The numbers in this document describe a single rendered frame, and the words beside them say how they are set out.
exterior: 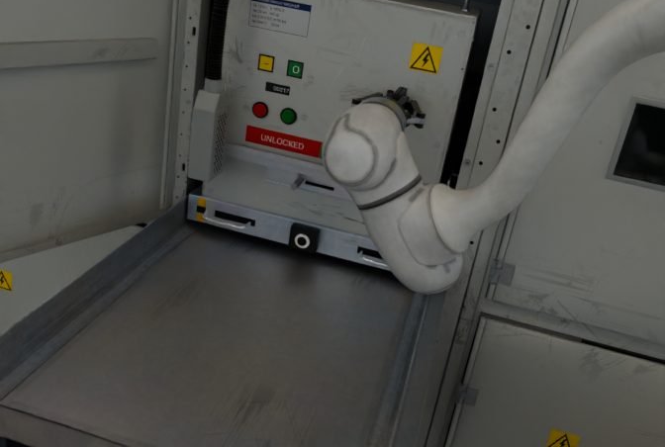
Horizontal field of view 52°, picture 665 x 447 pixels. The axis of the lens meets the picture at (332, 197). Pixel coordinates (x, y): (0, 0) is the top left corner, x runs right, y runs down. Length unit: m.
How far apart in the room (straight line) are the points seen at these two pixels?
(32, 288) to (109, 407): 0.89
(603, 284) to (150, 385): 0.87
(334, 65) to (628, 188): 0.60
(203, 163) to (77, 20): 0.34
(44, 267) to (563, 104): 1.34
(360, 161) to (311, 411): 0.39
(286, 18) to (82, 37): 0.38
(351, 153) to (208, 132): 0.50
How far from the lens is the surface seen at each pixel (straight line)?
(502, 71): 1.32
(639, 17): 0.82
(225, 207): 1.46
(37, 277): 1.85
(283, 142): 1.38
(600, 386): 1.56
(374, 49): 1.30
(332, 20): 1.31
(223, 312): 1.23
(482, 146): 1.35
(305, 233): 1.40
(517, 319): 1.50
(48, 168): 1.39
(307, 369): 1.12
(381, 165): 0.88
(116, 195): 1.51
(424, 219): 0.92
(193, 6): 1.45
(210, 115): 1.30
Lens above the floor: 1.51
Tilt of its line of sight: 22 degrees down
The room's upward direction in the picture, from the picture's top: 10 degrees clockwise
